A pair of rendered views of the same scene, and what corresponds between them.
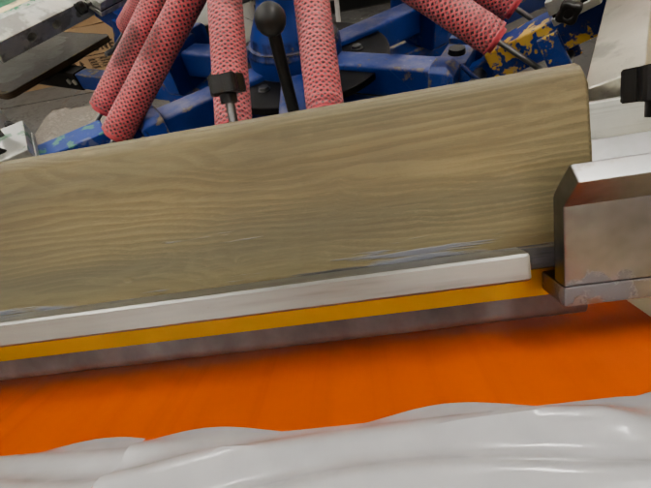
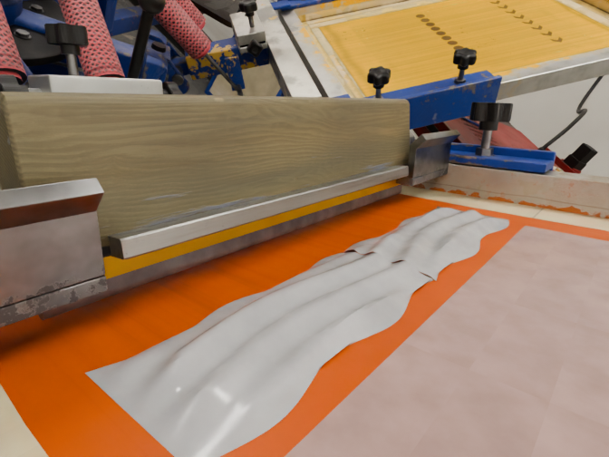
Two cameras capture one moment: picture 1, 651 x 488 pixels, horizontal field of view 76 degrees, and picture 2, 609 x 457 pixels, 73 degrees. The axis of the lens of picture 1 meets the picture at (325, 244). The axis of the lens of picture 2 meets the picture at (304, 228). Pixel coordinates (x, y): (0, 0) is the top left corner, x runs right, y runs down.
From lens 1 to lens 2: 32 cm
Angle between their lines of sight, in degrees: 54
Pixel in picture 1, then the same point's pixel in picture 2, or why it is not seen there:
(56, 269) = (265, 171)
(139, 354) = (280, 229)
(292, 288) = (362, 179)
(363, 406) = (387, 226)
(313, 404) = (372, 229)
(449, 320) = (375, 198)
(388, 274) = (384, 172)
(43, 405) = (248, 267)
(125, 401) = (294, 252)
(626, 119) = not seen: hidden behind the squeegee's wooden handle
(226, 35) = not seen: outside the picture
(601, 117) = not seen: hidden behind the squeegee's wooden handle
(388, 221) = (372, 152)
